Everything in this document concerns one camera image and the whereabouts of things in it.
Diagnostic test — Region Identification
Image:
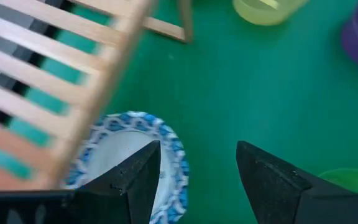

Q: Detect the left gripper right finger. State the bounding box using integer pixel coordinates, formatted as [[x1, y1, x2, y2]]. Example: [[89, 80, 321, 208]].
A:
[[236, 140, 354, 224]]

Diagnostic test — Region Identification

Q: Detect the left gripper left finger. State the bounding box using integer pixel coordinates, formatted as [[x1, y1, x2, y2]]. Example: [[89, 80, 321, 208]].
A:
[[73, 139, 162, 224]]

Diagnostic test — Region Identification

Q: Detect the blue patterned paper bowl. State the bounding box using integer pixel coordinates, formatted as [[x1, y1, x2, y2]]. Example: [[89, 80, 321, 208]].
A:
[[63, 111, 190, 224]]

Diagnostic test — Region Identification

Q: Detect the wooden slatted shelf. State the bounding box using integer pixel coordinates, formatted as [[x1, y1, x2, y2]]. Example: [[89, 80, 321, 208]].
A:
[[0, 0, 194, 191]]

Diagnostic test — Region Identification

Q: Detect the green plastic bowl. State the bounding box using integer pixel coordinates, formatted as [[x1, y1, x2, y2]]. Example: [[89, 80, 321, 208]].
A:
[[318, 167, 358, 194]]

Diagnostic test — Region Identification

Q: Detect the yellow-green plastic bowl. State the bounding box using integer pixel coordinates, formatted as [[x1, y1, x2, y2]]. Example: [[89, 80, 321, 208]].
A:
[[232, 0, 309, 27]]

